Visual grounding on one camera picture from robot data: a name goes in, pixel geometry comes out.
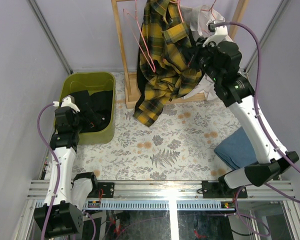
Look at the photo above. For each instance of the folded blue cloth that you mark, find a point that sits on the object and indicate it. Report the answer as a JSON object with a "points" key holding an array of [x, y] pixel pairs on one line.
{"points": [[236, 151]]}

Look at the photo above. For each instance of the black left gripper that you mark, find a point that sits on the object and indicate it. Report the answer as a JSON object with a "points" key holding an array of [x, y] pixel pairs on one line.
{"points": [[89, 114]]}

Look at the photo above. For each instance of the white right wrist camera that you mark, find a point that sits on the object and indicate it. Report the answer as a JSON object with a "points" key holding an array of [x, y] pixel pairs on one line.
{"points": [[219, 32]]}

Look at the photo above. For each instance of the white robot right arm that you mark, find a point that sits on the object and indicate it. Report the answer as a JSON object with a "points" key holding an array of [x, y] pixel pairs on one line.
{"points": [[220, 62]]}

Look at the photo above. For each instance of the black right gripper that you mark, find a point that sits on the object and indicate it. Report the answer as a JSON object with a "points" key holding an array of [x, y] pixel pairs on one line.
{"points": [[198, 49]]}

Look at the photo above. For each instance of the olive green plastic basket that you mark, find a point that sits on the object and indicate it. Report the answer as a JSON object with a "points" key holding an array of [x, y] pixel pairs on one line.
{"points": [[93, 82]]}

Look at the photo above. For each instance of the aluminium front frame rail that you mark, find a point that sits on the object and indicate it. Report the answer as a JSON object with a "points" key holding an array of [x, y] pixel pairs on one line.
{"points": [[142, 190]]}

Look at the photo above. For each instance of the pink hanger of white shirt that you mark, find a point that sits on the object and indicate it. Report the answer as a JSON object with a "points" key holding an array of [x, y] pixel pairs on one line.
{"points": [[206, 16]]}

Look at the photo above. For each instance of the pink hanger of plaid shirt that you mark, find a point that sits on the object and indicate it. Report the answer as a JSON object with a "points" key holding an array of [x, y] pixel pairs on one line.
{"points": [[177, 3]]}

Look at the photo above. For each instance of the black button shirt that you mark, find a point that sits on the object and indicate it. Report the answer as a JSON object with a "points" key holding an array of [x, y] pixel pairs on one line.
{"points": [[99, 101]]}

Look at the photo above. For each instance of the grey slotted cable duct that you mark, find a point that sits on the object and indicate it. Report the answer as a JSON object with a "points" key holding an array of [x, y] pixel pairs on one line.
{"points": [[160, 205]]}

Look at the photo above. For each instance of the yellow plaid flannel shirt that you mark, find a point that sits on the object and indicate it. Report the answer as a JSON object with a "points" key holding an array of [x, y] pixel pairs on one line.
{"points": [[160, 18]]}

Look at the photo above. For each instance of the wooden clothes rack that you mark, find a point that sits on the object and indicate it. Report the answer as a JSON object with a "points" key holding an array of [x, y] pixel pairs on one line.
{"points": [[131, 91]]}

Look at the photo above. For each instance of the floral patterned tablecloth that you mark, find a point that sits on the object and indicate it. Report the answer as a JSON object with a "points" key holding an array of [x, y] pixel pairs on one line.
{"points": [[178, 146]]}

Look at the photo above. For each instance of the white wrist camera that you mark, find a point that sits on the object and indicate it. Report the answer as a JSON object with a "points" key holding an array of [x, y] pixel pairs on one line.
{"points": [[219, 32], [68, 101]]}

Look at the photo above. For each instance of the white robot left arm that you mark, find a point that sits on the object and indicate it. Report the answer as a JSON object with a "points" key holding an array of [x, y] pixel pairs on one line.
{"points": [[62, 211]]}

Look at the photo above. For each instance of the black hanging shirt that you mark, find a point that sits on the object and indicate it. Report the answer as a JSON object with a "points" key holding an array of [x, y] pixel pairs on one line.
{"points": [[173, 78]]}

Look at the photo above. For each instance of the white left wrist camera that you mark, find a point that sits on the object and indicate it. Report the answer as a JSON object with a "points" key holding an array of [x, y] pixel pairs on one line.
{"points": [[68, 101]]}

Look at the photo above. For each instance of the pink wire hanger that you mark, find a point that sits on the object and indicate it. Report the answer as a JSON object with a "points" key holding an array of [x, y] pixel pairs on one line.
{"points": [[141, 42]]}

